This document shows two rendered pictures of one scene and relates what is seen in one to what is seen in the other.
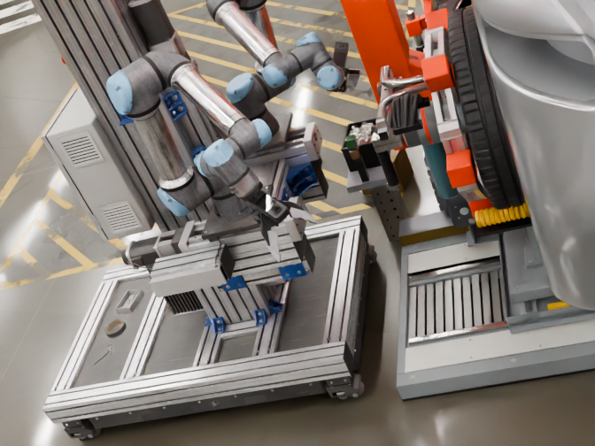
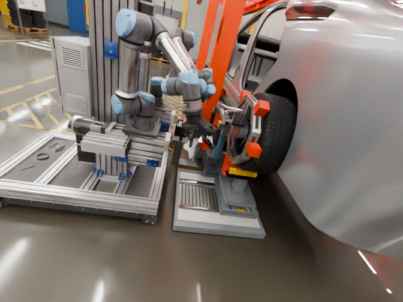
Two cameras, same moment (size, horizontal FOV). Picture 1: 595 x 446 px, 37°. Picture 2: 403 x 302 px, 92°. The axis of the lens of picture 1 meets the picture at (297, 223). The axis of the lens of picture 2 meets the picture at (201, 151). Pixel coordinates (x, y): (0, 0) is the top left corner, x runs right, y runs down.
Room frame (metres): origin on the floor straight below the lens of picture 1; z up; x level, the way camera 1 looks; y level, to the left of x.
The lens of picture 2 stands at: (1.38, 0.43, 1.43)
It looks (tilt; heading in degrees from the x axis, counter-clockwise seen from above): 30 degrees down; 328
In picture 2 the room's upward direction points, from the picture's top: 15 degrees clockwise
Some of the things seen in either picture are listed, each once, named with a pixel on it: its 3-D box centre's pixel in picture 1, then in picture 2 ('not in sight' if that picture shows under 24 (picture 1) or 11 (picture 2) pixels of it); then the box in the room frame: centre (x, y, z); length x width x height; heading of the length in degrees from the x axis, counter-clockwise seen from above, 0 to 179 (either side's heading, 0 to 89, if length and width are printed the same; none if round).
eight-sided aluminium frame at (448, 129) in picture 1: (456, 116); (241, 130); (2.54, -0.62, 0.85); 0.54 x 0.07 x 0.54; 159
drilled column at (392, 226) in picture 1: (386, 195); (177, 148); (3.27, -0.40, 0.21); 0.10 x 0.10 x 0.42; 69
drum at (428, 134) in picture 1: (435, 121); (233, 128); (2.56, -0.55, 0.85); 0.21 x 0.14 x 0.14; 69
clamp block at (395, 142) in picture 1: (387, 139); (224, 126); (2.45, -0.37, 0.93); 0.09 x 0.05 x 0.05; 69
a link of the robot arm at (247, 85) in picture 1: (245, 95); (157, 85); (3.09, -0.02, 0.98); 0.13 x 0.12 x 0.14; 107
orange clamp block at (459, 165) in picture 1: (460, 168); (253, 150); (2.24, -0.51, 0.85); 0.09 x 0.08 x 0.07; 159
